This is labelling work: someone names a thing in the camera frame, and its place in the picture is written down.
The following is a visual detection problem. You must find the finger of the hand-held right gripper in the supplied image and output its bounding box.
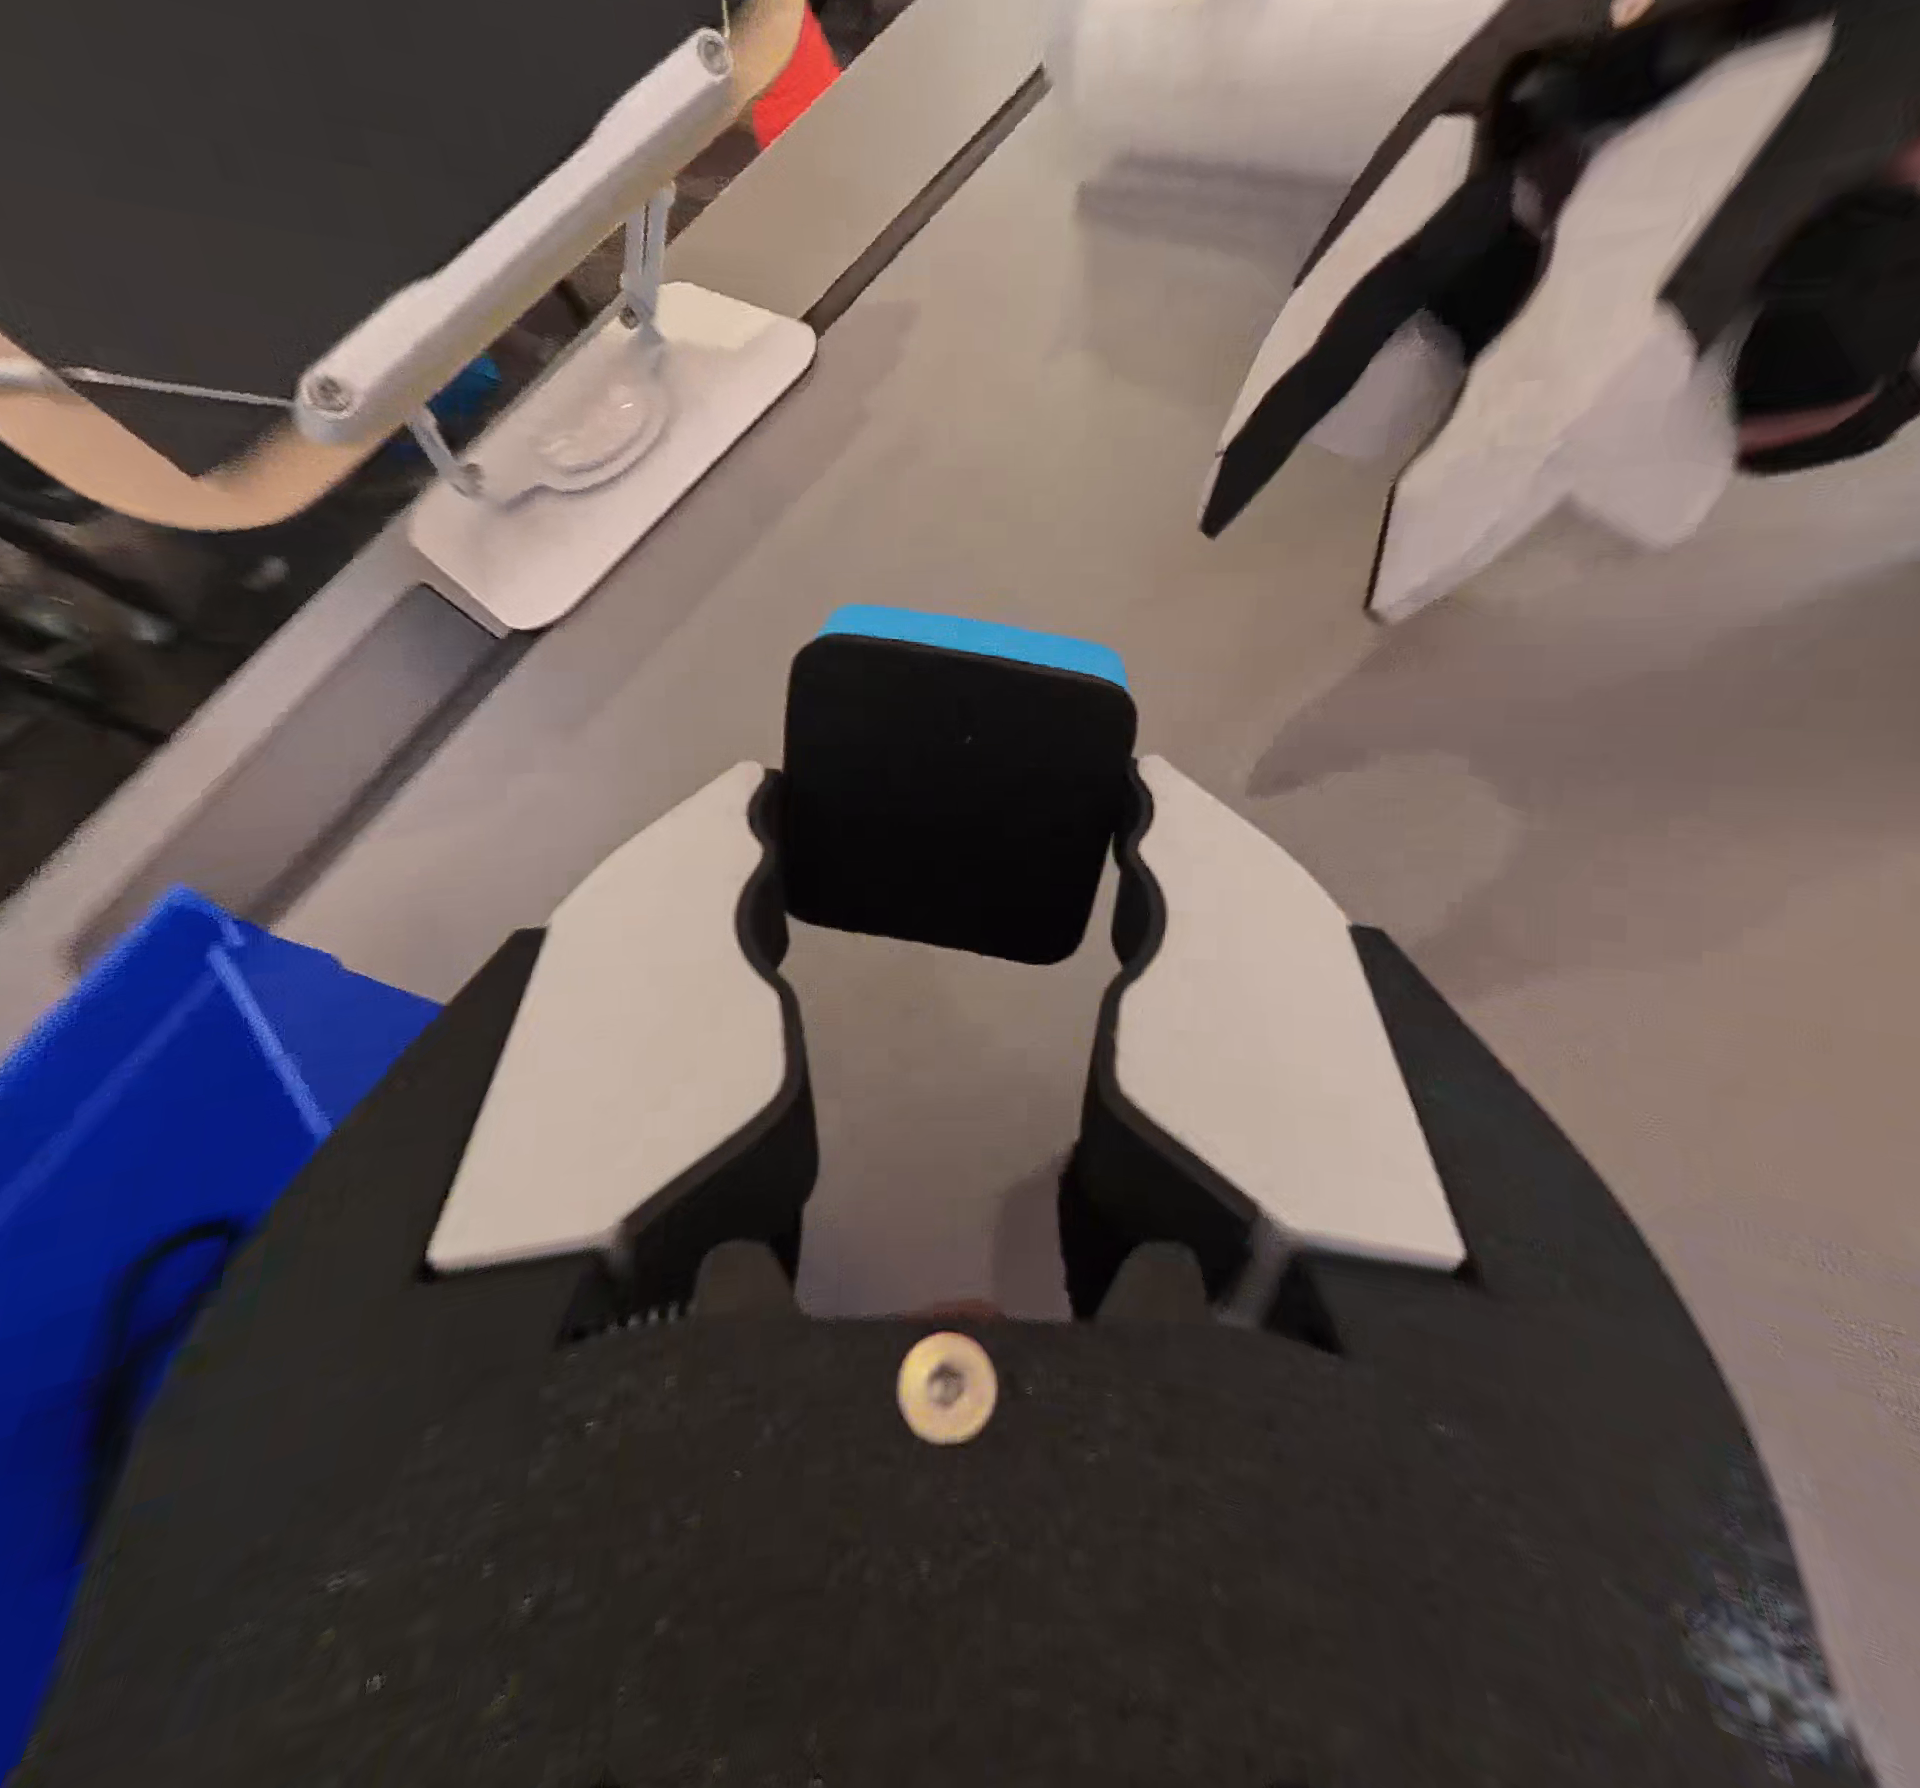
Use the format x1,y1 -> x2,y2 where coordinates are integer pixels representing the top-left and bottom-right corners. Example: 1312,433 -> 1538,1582
1361,18 -> 1839,623
1200,113 -> 1548,540

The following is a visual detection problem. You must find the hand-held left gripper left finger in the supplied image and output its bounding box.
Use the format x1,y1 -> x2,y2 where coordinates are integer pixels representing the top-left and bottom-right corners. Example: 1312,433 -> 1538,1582
423,761 -> 822,1313

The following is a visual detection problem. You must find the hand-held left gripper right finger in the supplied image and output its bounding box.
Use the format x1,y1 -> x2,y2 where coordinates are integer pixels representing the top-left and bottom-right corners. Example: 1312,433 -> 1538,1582
1053,751 -> 1472,1320

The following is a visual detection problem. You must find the blue whiteboard eraser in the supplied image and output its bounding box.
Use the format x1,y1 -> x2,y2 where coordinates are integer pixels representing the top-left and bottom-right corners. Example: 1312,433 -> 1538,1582
780,601 -> 1141,967

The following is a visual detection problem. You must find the blue plastic bin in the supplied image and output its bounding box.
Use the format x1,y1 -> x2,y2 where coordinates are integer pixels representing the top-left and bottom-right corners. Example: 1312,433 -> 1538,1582
0,883 -> 448,1737

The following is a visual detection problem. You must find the grey desk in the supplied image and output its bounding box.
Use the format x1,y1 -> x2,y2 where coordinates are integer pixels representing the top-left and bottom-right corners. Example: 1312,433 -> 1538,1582
0,0 -> 1920,1788

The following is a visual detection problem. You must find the clear plastic container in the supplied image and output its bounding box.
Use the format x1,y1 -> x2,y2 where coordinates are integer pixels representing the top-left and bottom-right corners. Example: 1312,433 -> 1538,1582
1033,0 -> 1569,222

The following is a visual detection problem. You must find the red box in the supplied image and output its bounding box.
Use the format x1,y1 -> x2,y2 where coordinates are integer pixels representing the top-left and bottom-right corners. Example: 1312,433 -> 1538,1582
750,2 -> 845,149

